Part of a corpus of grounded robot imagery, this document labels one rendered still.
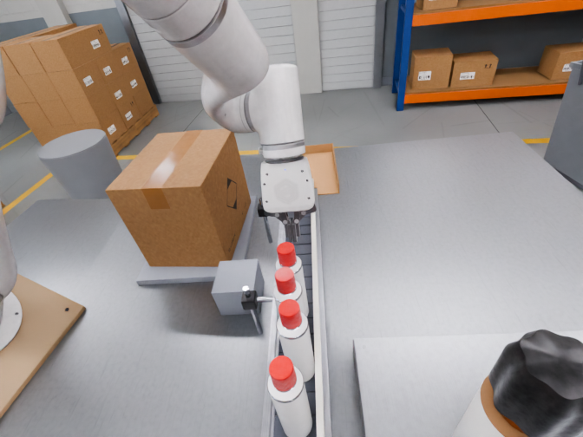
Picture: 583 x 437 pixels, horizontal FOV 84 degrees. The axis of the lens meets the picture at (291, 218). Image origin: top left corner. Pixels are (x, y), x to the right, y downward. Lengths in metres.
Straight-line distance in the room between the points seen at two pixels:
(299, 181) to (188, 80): 4.51
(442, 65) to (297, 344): 3.61
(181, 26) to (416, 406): 0.65
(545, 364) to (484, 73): 3.78
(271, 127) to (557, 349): 0.48
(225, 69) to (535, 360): 0.45
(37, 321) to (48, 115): 3.36
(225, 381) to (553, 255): 0.85
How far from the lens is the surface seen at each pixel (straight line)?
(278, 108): 0.59
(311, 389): 0.67
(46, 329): 1.02
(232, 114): 0.62
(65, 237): 1.37
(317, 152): 1.39
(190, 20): 0.39
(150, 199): 0.83
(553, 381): 0.40
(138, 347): 0.89
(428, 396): 0.68
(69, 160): 2.68
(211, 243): 0.86
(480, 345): 0.75
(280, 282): 0.54
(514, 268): 0.98
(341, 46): 4.51
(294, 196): 0.62
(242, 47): 0.44
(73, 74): 3.82
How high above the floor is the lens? 1.50
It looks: 39 degrees down
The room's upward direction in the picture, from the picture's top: 9 degrees counter-clockwise
